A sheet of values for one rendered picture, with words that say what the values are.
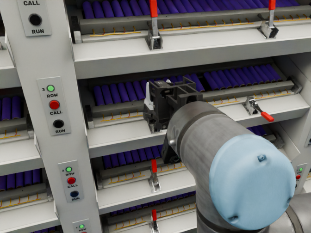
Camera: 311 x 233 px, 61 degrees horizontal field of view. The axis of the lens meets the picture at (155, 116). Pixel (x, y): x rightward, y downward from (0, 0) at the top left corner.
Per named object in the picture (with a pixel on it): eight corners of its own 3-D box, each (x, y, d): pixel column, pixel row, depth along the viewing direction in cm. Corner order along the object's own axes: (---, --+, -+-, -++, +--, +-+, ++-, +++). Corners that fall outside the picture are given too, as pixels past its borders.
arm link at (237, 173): (222, 249, 27) (224, 168, 23) (177, 180, 38) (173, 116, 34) (298, 223, 30) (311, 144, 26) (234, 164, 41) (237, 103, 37)
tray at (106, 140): (301, 116, 77) (321, 94, 70) (89, 158, 61) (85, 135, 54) (265, 70, 89) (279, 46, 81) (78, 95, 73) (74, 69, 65)
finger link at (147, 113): (158, 100, 56) (175, 114, 49) (158, 107, 57) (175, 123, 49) (137, 103, 55) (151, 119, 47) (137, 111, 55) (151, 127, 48)
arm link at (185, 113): (233, 161, 40) (172, 174, 38) (216, 146, 45) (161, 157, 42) (237, 105, 37) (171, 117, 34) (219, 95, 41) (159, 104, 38)
